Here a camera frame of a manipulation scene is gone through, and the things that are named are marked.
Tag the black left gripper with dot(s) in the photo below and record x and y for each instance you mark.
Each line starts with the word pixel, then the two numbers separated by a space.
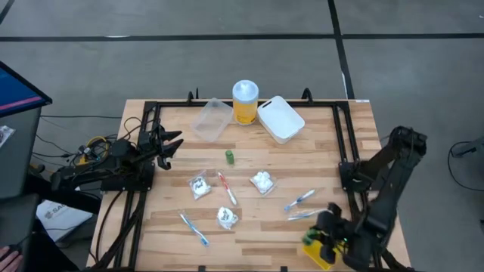
pixel 151 145

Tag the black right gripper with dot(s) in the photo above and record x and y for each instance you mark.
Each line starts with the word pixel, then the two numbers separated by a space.
pixel 342 230

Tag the clear bag of white cotton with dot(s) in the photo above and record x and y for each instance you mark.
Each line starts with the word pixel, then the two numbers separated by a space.
pixel 199 186
pixel 262 183
pixel 227 218

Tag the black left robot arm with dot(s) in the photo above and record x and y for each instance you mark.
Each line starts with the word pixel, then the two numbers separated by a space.
pixel 87 172

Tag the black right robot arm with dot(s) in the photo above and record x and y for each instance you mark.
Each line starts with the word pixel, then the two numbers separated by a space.
pixel 397 181

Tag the yellow plastic basket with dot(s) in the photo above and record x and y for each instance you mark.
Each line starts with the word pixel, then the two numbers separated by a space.
pixel 315 255

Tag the clear wrapped pale toothbrush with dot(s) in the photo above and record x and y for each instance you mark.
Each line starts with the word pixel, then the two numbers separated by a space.
pixel 304 215

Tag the clear plastic container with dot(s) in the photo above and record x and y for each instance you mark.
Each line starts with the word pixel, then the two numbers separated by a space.
pixel 211 121

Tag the blue and white toothbrush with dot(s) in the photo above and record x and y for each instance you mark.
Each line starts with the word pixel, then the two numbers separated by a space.
pixel 299 199

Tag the red and white toothbrush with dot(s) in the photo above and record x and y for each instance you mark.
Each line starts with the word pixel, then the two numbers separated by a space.
pixel 227 187

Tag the yellow disinfecting wipes canister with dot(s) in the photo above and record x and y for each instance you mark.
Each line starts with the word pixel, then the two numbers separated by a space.
pixel 245 104

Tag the white plastic bin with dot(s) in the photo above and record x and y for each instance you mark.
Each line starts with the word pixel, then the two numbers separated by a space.
pixel 280 119

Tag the white printed box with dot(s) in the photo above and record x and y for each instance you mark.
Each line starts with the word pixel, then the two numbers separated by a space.
pixel 62 219

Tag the white tape label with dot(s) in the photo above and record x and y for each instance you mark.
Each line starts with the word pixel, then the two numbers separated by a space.
pixel 361 101

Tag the dark grey cabinet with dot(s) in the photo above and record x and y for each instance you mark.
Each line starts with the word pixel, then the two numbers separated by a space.
pixel 19 158

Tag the monitor with blue screen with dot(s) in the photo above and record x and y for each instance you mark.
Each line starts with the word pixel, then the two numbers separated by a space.
pixel 17 92

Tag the small clear packet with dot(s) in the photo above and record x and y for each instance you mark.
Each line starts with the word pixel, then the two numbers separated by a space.
pixel 5 134

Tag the person's hand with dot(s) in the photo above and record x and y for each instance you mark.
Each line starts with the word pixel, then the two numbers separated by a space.
pixel 9 260

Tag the black metal table frame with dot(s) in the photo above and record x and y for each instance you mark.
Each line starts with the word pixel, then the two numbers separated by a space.
pixel 151 105

